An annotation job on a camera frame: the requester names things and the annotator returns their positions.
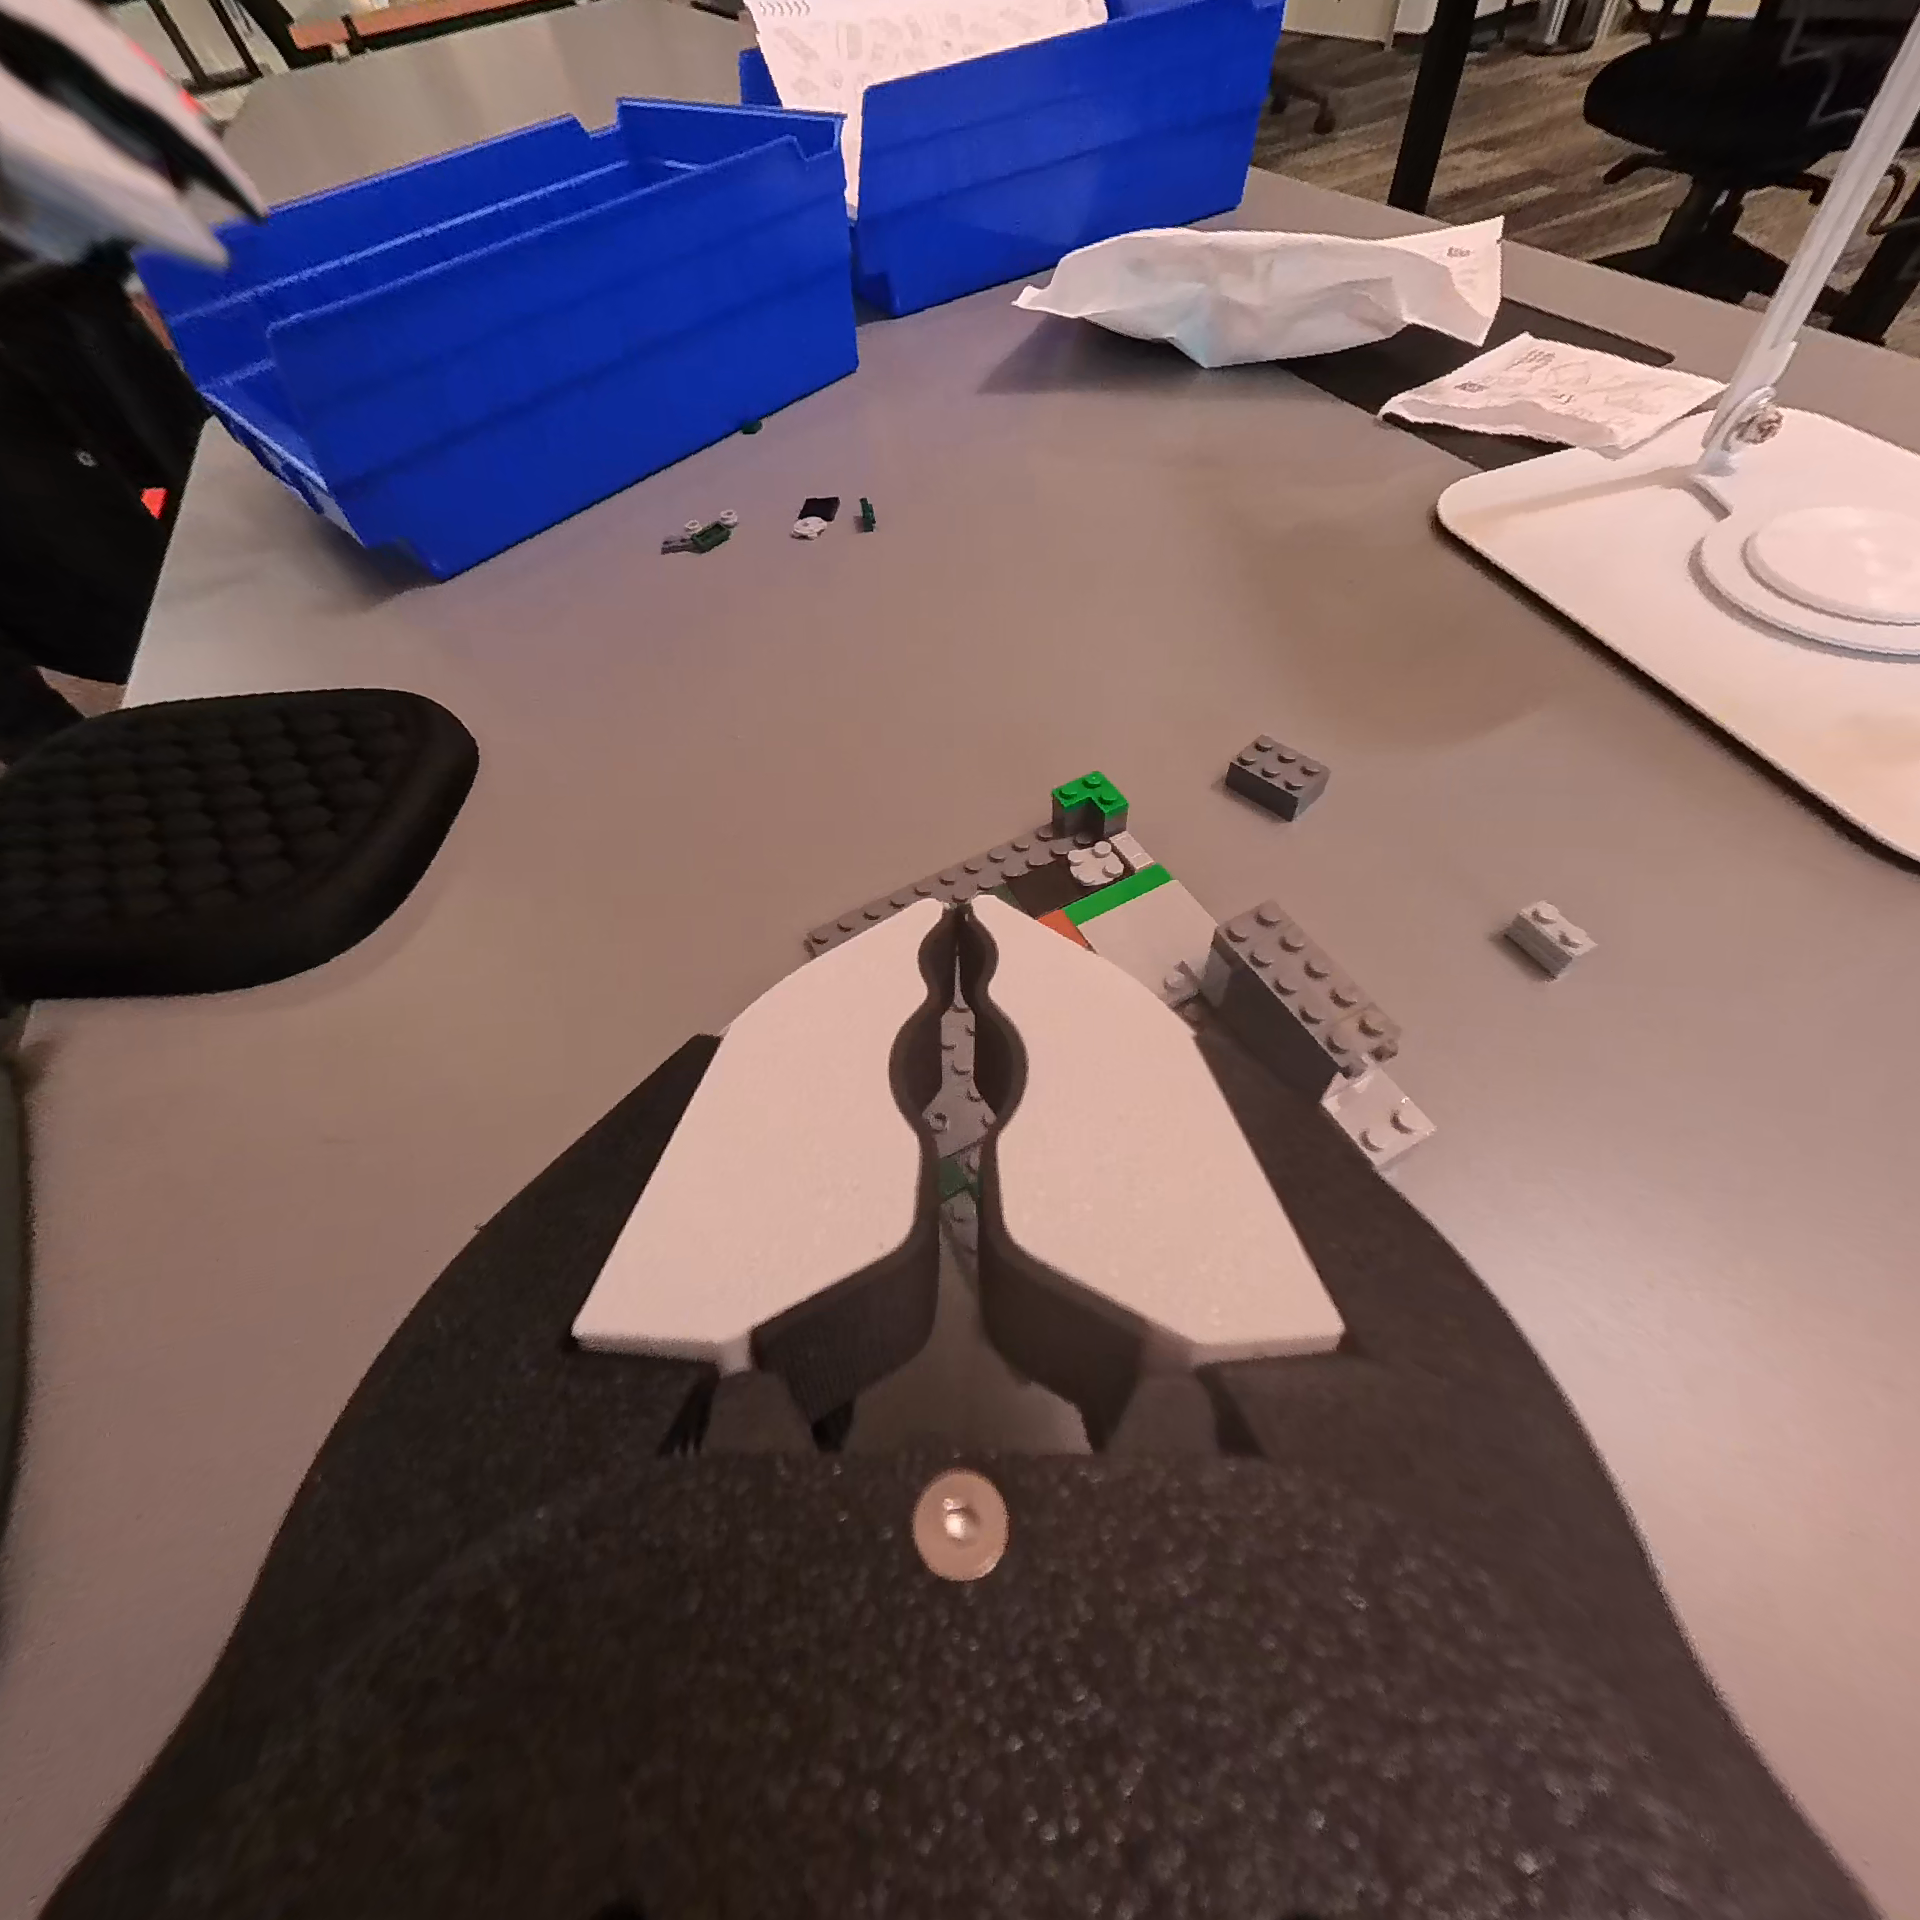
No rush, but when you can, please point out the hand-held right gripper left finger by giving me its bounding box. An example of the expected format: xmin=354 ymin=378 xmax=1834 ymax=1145
xmin=572 ymin=896 xmax=961 ymax=1465

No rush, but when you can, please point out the white crumpled paper bag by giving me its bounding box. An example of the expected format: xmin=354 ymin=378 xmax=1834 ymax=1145
xmin=1012 ymin=214 xmax=1505 ymax=370

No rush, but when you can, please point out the black office chair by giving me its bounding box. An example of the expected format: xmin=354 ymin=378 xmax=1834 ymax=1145
xmin=1581 ymin=0 xmax=1920 ymax=347

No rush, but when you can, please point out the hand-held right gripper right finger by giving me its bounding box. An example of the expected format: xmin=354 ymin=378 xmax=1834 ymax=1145
xmin=960 ymin=893 xmax=1345 ymax=1453

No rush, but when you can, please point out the grey brick baseplate model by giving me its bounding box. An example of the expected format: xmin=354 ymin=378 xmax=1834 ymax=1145
xmin=801 ymin=768 xmax=1440 ymax=1298

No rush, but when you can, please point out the black desk cable channel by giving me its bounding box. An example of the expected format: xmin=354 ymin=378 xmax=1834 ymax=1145
xmin=1312 ymin=296 xmax=1680 ymax=480

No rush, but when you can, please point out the dark grey rectangular brick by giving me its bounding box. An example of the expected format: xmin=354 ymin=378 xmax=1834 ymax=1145
xmin=1222 ymin=730 xmax=1333 ymax=822

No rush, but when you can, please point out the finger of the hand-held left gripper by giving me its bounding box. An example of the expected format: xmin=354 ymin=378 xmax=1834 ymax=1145
xmin=0 ymin=74 xmax=232 ymax=273
xmin=0 ymin=0 xmax=272 ymax=222

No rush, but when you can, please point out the black chair armrest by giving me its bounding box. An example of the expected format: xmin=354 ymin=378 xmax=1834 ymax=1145
xmin=0 ymin=688 xmax=481 ymax=1002

